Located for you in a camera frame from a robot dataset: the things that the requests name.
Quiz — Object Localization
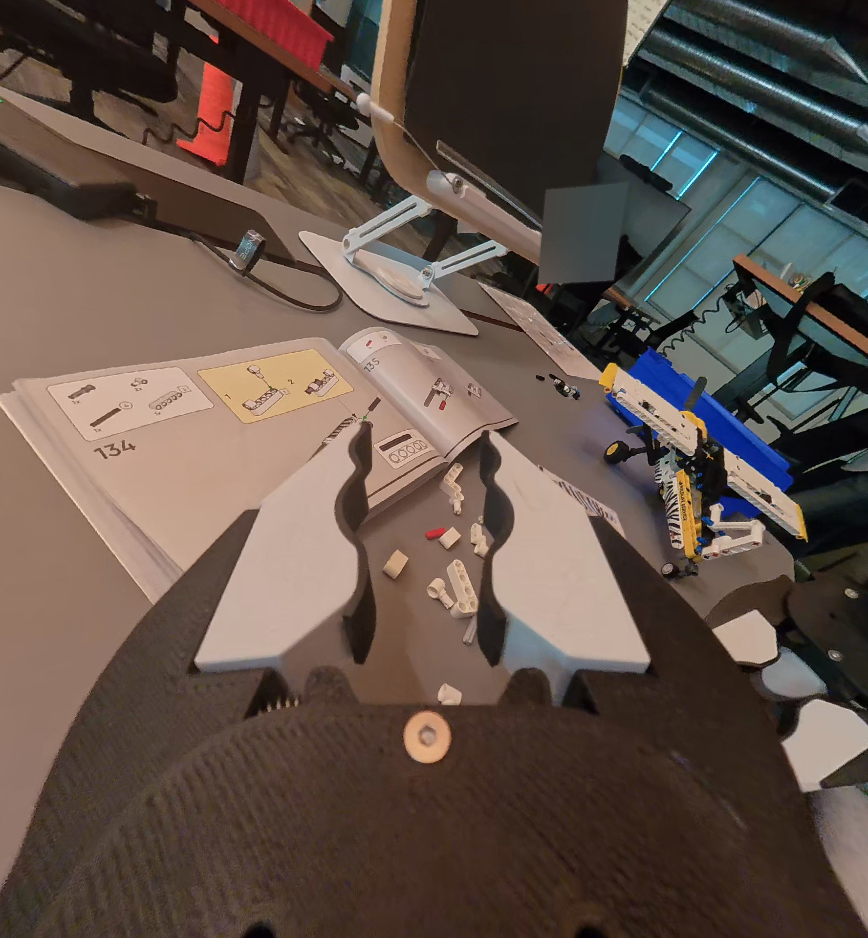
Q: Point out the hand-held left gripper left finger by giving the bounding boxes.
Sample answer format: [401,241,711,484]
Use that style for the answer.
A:
[194,421,378,674]

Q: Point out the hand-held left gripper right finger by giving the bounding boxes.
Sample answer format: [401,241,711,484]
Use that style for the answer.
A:
[476,430,652,675]

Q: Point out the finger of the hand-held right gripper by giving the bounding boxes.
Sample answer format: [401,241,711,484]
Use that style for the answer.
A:
[781,698,868,794]
[711,610,781,669]

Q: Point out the scattered small white lego pieces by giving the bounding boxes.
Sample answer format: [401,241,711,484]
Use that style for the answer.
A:
[381,462,497,708]

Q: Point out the lego instruction booklet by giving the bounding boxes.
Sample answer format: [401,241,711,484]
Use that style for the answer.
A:
[0,326,519,602]

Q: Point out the yellow white lego plane model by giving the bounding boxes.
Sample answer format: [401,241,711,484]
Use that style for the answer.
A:
[601,361,809,565]

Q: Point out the zebra sticker sheet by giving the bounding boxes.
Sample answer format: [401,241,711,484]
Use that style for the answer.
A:
[547,472,626,539]

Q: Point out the black office chair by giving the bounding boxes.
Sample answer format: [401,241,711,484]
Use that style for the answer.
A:
[0,0,180,112]
[764,271,868,459]

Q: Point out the blue plastic bin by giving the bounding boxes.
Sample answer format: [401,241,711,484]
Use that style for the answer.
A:
[606,346,796,517]

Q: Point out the white printed paper sheet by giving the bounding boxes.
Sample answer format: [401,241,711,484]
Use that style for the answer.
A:
[478,282,604,381]

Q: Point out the white folding monitor stand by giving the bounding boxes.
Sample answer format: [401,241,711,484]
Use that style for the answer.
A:
[298,172,510,338]

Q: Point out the wooden edged desk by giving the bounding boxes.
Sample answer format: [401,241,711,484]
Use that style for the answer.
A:
[733,253,868,367]

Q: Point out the black power adapter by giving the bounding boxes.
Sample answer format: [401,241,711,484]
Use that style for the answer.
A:
[0,121,158,221]

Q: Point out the red panel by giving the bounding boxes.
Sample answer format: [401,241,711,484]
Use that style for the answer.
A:
[177,0,336,166]

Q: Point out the large dark monitor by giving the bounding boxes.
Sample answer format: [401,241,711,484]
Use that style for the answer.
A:
[370,0,630,266]

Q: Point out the black cable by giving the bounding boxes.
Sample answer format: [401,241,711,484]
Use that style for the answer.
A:
[141,209,345,315]

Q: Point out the thin white cable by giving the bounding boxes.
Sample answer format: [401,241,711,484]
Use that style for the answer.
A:
[355,92,453,180]

